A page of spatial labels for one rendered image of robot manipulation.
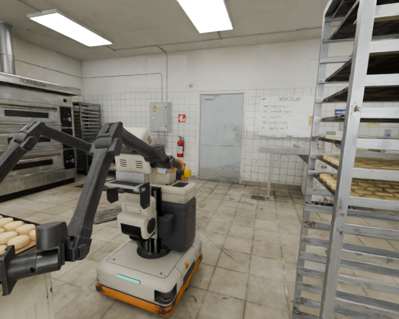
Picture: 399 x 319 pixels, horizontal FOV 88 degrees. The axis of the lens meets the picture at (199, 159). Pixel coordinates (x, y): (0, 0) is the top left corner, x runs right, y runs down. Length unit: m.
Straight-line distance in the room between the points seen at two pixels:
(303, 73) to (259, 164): 2.01
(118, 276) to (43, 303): 0.81
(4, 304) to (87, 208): 0.32
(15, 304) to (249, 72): 4.69
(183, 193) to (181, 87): 3.89
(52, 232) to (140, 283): 1.03
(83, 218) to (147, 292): 0.97
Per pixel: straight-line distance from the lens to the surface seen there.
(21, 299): 0.92
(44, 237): 0.70
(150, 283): 1.60
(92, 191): 0.79
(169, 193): 1.61
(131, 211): 1.51
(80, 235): 0.75
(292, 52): 4.96
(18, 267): 0.73
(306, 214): 1.26
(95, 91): 6.58
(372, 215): 1.32
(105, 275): 1.80
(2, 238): 0.89
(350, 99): 0.74
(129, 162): 1.41
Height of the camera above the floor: 1.27
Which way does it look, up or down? 9 degrees down
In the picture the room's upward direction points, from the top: 1 degrees clockwise
